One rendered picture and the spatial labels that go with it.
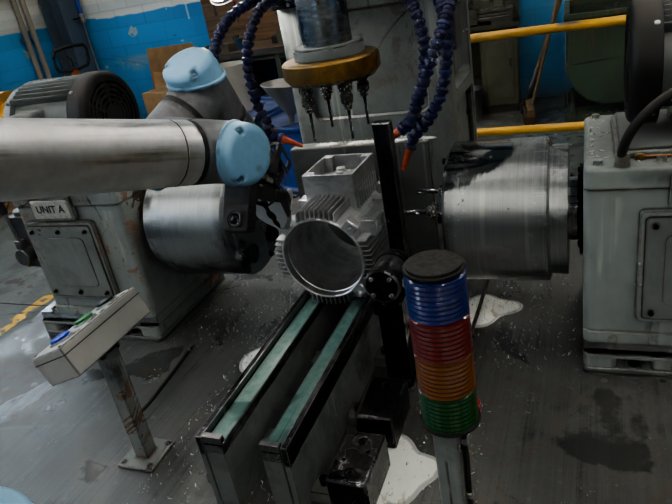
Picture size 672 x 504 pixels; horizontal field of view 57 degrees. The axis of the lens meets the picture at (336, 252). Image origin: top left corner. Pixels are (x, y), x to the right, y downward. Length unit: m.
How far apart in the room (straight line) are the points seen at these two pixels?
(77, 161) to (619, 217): 0.74
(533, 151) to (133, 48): 7.13
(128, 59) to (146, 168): 7.39
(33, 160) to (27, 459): 0.74
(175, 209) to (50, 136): 0.66
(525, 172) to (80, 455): 0.89
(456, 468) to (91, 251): 0.93
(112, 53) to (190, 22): 1.20
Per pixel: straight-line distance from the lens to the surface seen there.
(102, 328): 0.98
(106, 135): 0.65
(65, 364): 0.95
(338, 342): 1.04
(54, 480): 1.18
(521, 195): 1.02
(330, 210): 1.07
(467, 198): 1.03
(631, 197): 0.99
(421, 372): 0.64
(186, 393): 1.24
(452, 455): 0.71
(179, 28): 7.54
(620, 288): 1.06
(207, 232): 1.23
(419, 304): 0.59
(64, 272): 1.48
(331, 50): 1.12
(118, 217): 1.33
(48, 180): 0.63
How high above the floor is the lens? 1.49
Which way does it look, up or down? 25 degrees down
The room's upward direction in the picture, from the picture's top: 11 degrees counter-clockwise
